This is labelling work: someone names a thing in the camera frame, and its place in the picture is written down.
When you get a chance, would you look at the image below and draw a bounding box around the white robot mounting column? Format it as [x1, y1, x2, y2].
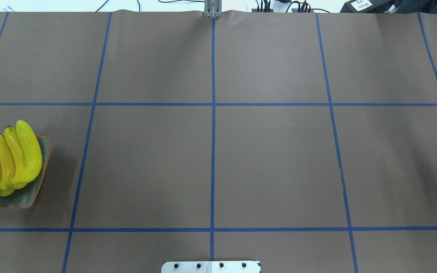
[161, 260, 261, 273]

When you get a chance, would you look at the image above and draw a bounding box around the yellow banana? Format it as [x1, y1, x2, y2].
[4, 126, 28, 189]
[0, 133, 16, 197]
[9, 119, 43, 189]

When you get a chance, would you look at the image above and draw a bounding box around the aluminium frame post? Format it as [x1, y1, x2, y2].
[203, 0, 223, 19]

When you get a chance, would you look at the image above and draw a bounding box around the grey square plate orange rim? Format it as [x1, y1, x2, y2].
[0, 135, 52, 209]

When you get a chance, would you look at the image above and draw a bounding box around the black box with white label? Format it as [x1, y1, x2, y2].
[340, 0, 398, 13]

